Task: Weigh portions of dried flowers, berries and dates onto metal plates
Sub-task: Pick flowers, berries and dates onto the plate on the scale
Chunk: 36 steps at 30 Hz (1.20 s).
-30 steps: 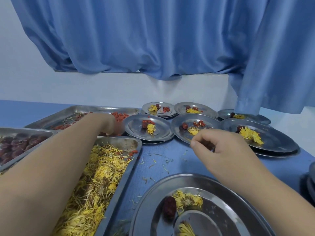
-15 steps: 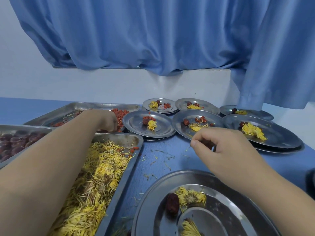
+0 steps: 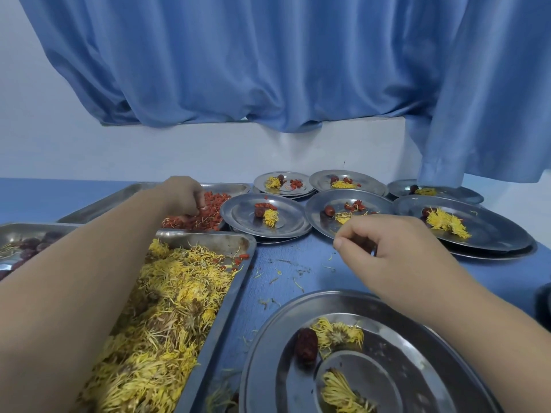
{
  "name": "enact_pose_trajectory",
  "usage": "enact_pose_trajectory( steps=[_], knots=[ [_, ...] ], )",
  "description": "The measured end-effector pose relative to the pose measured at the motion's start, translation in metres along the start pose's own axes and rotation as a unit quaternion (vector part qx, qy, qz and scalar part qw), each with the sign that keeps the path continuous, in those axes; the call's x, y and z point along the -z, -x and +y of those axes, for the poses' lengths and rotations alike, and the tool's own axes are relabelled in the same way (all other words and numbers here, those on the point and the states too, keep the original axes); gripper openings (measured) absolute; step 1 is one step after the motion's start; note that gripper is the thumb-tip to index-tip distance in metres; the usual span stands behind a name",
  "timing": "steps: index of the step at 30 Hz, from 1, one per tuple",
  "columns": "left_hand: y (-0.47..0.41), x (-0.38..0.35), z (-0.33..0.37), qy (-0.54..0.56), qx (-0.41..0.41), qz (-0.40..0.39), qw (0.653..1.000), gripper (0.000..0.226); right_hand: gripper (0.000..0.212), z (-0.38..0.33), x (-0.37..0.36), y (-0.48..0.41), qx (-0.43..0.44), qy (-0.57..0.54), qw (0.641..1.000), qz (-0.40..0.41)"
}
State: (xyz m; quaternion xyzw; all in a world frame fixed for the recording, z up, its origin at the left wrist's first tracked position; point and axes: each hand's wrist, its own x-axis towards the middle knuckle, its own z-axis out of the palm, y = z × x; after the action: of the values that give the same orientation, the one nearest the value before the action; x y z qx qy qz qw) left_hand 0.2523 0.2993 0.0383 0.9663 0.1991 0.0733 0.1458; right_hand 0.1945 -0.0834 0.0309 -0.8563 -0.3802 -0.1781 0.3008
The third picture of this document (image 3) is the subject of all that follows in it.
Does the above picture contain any person's right hand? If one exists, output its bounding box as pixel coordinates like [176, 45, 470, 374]
[333, 213, 464, 314]

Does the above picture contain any person's left hand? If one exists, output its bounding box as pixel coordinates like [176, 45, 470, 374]
[157, 176, 207, 218]

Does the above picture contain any round steel plate red label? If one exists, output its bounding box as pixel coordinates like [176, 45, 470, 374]
[253, 170, 315, 197]

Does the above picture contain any pile of yellow chrysanthemums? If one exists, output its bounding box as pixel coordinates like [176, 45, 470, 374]
[77, 238, 242, 413]

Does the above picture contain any stack of steel plates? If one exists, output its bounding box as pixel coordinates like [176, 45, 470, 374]
[535, 282, 551, 332]

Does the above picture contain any person's left forearm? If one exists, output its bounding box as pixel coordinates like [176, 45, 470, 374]
[0, 191, 173, 413]

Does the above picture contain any person's right forearm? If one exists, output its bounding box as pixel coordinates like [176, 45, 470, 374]
[409, 270, 551, 413]

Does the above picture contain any rectangular steel tray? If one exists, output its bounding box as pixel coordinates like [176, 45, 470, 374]
[0, 222, 83, 282]
[56, 181, 251, 233]
[75, 229, 258, 413]

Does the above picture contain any blue tablecloth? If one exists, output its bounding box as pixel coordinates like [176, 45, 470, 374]
[0, 178, 551, 413]

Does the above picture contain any wide blue curtain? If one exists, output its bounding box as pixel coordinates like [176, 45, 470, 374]
[17, 0, 470, 134]

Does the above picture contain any narrow blue curtain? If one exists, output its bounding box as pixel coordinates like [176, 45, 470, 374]
[404, 0, 551, 188]

